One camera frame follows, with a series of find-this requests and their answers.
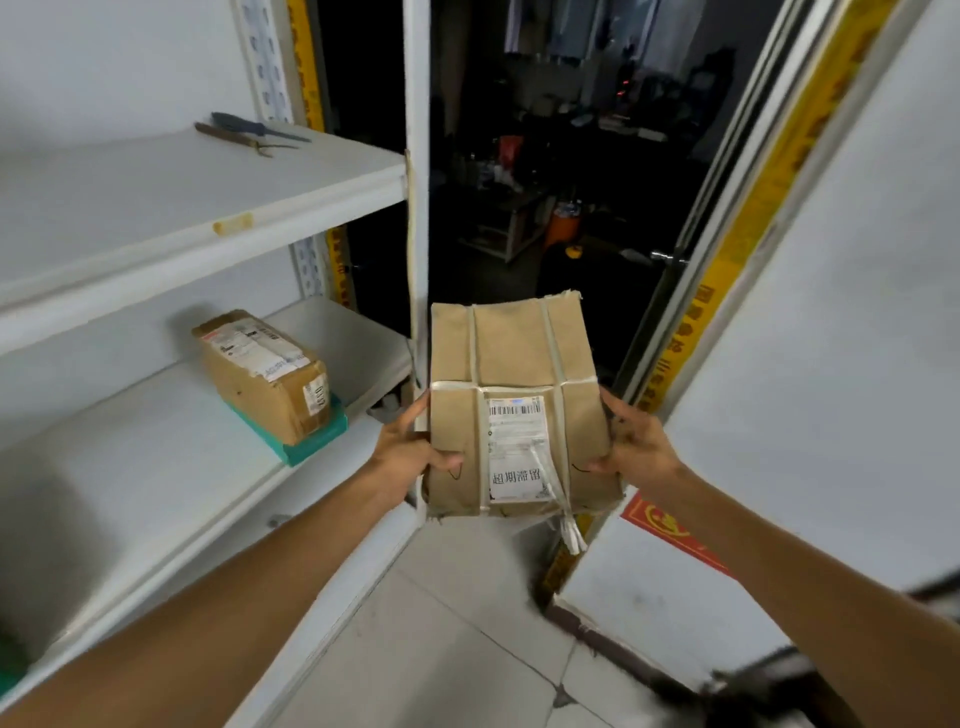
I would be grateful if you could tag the yellow vertical door strip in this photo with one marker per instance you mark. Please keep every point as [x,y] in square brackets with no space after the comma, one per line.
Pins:
[765,195]

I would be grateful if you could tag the red yellow wall sign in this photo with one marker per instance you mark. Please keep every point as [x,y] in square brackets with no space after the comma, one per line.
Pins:
[667,525]

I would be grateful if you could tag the person's right forearm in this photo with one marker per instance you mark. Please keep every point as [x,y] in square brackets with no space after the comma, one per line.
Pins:
[825,600]

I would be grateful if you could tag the paper-wrapped taped parcel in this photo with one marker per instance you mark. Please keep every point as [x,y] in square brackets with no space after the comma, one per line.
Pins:
[510,345]

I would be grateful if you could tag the white metal shelf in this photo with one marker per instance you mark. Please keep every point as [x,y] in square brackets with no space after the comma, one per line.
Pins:
[187,187]

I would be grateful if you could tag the yellow sticker strip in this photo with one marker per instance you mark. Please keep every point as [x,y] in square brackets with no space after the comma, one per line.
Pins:
[307,60]

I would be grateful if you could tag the person's right hand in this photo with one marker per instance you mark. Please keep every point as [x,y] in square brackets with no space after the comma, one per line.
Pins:
[645,450]

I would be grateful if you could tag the person's left hand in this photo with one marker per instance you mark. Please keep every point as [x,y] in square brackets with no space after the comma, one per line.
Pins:
[405,461]

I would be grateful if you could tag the person's left forearm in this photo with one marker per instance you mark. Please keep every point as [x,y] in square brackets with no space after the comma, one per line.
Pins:
[187,615]

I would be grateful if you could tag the red fire extinguisher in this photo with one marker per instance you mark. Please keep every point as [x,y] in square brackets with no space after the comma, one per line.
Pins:
[562,225]

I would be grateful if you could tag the thin green flat box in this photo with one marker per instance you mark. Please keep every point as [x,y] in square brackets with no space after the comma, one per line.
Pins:
[315,444]

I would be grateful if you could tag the small long brown box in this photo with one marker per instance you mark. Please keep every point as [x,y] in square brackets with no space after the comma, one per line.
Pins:
[255,390]

